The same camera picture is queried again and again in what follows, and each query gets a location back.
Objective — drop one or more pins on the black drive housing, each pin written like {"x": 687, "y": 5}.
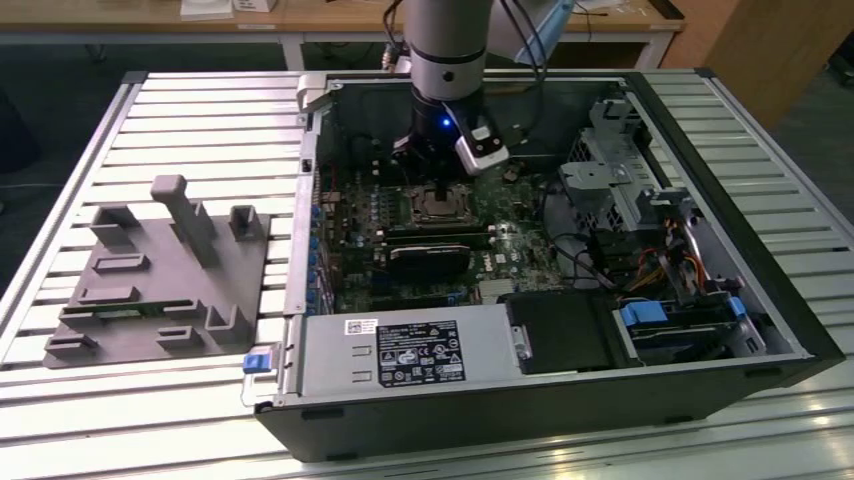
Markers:
{"x": 561, "y": 335}

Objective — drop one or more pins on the black open PC case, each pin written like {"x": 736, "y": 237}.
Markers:
{"x": 467, "y": 425}

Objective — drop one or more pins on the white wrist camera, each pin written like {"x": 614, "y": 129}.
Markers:
{"x": 483, "y": 147}

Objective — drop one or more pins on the green motherboard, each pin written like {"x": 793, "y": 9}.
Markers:
{"x": 527, "y": 255}

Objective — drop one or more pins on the small silver heatsink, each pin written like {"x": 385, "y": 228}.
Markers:
{"x": 497, "y": 291}

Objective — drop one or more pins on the wooden desk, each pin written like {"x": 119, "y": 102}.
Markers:
{"x": 100, "y": 22}

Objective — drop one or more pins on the green RAM stick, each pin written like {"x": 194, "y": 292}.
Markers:
{"x": 123, "y": 311}

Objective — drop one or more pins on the blue bay clip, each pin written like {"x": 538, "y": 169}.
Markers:
{"x": 736, "y": 306}

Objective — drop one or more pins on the wooden cabinet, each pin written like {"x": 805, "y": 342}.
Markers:
{"x": 768, "y": 50}

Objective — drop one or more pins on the black RAM stick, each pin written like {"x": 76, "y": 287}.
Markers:
{"x": 434, "y": 230}
{"x": 437, "y": 241}

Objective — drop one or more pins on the white box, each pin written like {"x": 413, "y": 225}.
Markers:
{"x": 207, "y": 9}
{"x": 256, "y": 5}

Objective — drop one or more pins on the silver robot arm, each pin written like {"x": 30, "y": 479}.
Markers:
{"x": 447, "y": 50}

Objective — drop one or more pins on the grey metal disk cage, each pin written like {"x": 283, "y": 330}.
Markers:
{"x": 594, "y": 175}

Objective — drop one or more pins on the blue case latch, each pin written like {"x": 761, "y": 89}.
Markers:
{"x": 259, "y": 362}

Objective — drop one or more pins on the black graphics card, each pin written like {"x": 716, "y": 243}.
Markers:
{"x": 427, "y": 262}

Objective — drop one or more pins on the silver power supply with label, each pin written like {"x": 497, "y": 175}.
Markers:
{"x": 321, "y": 350}

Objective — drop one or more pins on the blue disk carrier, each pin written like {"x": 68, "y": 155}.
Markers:
{"x": 641, "y": 315}

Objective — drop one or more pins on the grey parts rack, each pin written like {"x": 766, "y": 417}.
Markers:
{"x": 167, "y": 280}

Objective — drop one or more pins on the CPU socket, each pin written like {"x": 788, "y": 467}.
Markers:
{"x": 414, "y": 215}

